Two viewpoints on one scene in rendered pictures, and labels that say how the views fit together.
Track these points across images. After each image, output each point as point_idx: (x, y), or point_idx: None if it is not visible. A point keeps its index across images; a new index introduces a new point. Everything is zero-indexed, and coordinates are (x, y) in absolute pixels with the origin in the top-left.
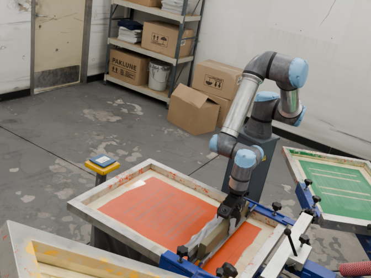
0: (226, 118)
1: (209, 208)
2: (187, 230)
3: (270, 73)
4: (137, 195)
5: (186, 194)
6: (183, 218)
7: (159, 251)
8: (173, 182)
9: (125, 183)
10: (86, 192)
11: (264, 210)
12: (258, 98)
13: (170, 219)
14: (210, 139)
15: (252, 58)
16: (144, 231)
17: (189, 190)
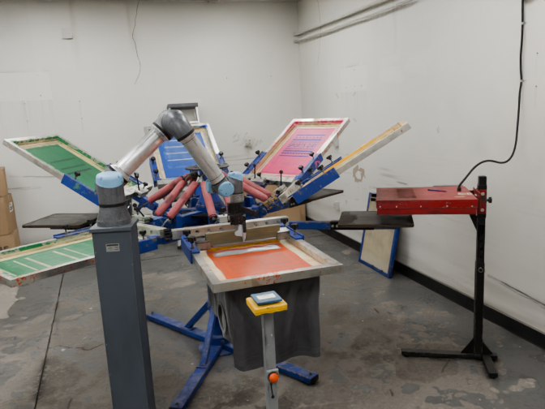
0: (215, 169)
1: (218, 260)
2: (259, 253)
3: None
4: (268, 272)
5: (221, 268)
6: (251, 257)
7: (300, 240)
8: (217, 276)
9: None
10: (319, 267)
11: (189, 243)
12: (122, 179)
13: (263, 258)
14: (232, 185)
15: (182, 119)
16: (293, 256)
17: (213, 269)
